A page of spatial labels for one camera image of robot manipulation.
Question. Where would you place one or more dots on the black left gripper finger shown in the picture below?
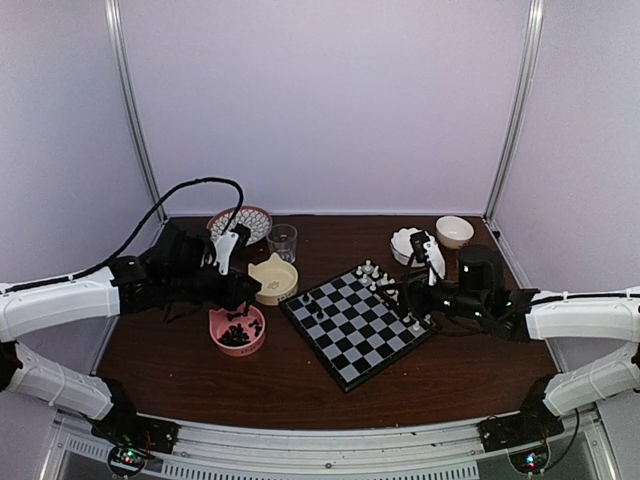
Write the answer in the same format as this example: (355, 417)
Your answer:
(233, 314)
(247, 307)

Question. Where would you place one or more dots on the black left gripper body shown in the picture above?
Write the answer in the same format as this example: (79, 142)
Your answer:
(185, 285)

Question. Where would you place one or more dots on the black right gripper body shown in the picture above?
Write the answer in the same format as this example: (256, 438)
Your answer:
(466, 305)

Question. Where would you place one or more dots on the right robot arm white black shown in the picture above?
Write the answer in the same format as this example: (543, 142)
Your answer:
(594, 336)

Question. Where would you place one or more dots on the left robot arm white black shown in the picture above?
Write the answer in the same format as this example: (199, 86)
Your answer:
(119, 287)

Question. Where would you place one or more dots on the pink cat-shaped bowl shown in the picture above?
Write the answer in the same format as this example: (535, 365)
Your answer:
(241, 337)

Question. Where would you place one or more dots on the cream cat-shaped bowl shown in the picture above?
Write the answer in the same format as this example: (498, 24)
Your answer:
(278, 279)

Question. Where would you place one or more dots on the cream round bowl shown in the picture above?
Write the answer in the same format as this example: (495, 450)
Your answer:
(453, 232)

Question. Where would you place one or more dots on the clear drinking glass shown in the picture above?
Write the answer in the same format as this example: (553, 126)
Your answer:
(282, 239)

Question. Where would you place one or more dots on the patterned ceramic plate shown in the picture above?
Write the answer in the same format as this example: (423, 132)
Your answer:
(257, 220)

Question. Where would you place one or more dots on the white scalloped bowl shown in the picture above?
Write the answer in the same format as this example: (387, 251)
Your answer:
(401, 247)

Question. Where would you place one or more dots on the black white chessboard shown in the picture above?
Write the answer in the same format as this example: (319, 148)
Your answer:
(361, 333)

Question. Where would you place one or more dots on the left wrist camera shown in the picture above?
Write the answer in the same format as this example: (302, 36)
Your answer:
(226, 243)

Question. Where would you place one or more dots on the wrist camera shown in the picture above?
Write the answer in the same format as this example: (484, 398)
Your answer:
(226, 243)
(417, 242)

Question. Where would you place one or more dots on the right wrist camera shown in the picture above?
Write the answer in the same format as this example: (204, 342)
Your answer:
(417, 242)

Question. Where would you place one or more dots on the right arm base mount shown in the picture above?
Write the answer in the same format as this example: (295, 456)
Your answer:
(506, 432)

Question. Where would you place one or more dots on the aluminium front rail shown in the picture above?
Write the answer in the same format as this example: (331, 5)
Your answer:
(451, 450)

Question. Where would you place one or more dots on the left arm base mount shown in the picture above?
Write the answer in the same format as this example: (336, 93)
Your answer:
(129, 429)

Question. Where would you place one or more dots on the right aluminium frame post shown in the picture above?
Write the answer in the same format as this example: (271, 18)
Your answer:
(529, 58)

